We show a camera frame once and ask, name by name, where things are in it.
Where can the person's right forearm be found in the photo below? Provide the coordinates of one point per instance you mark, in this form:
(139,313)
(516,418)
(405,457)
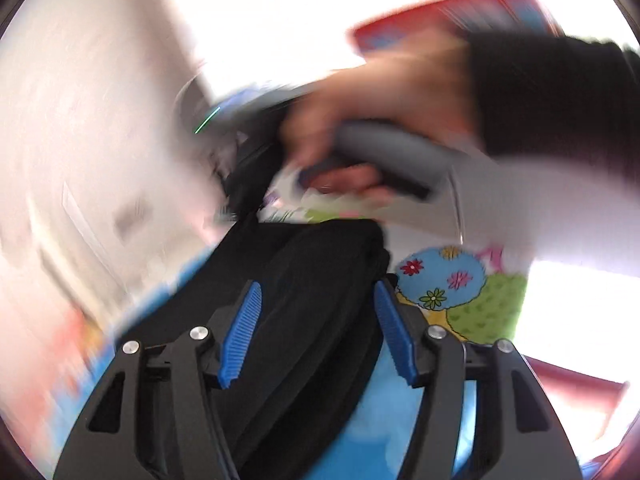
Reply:
(550,95)

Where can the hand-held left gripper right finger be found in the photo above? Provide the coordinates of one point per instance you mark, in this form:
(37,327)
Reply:
(395,330)

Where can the thin metal rod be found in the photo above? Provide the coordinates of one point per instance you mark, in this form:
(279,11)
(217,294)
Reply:
(457,210)

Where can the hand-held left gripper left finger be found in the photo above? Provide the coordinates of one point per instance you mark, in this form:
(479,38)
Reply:
(242,330)

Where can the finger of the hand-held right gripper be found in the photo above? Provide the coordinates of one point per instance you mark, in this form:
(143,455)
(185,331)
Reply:
(247,187)

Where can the red printed object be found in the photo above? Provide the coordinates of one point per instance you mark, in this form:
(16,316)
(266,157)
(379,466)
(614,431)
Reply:
(400,30)

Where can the colourful printed blanket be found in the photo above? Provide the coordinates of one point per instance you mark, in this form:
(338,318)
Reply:
(465,320)

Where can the person's right hand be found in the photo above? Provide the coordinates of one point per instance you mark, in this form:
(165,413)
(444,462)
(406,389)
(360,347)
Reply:
(400,90)

